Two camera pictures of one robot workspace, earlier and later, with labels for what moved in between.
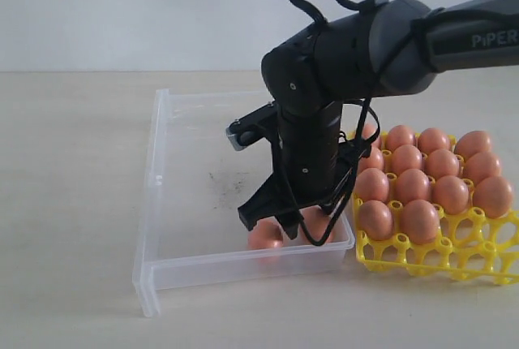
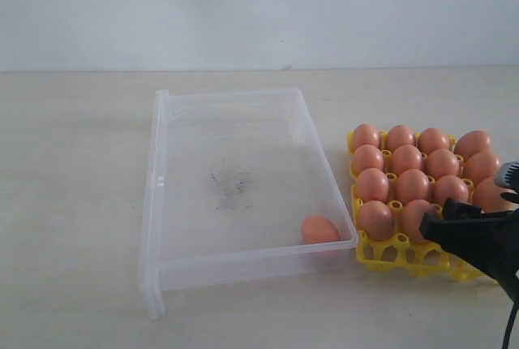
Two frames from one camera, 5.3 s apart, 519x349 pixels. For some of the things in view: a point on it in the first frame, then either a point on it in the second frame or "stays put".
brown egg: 376,220 stays put
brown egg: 405,157 stays put
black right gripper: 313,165 -> 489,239
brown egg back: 413,184 stays put
